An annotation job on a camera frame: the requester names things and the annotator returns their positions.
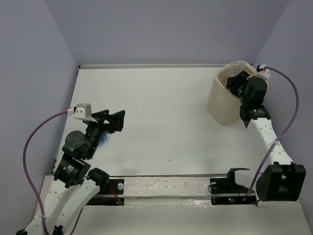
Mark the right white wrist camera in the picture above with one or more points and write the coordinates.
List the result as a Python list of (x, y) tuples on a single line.
[(262, 72)]

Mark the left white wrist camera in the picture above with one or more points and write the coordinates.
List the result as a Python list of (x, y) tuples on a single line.
[(81, 112)]

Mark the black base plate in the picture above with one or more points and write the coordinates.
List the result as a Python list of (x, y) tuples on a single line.
[(112, 195), (223, 193)]

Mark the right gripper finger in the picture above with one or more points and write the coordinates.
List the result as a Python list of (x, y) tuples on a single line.
[(232, 83), (243, 75)]

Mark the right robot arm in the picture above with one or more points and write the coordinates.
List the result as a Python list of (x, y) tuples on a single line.
[(278, 177)]

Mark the beige plastic bin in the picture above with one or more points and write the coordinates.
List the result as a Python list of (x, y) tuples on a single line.
[(223, 106)]

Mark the clear bottle large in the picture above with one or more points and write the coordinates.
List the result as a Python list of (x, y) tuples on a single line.
[(236, 67)]

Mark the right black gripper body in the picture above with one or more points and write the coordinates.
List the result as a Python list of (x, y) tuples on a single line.
[(243, 98)]

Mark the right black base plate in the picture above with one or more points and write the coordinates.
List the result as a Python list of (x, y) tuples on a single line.
[(223, 193)]

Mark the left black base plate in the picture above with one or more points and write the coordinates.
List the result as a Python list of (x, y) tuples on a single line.
[(112, 195)]

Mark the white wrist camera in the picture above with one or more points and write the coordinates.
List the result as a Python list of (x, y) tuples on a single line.
[(262, 72), (81, 112)]

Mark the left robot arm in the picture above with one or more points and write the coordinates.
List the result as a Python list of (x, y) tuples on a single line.
[(74, 182)]

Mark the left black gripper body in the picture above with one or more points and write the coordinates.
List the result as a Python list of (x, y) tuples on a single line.
[(96, 133)]

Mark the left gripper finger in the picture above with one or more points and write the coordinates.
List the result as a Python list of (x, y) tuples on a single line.
[(115, 121), (101, 116)]

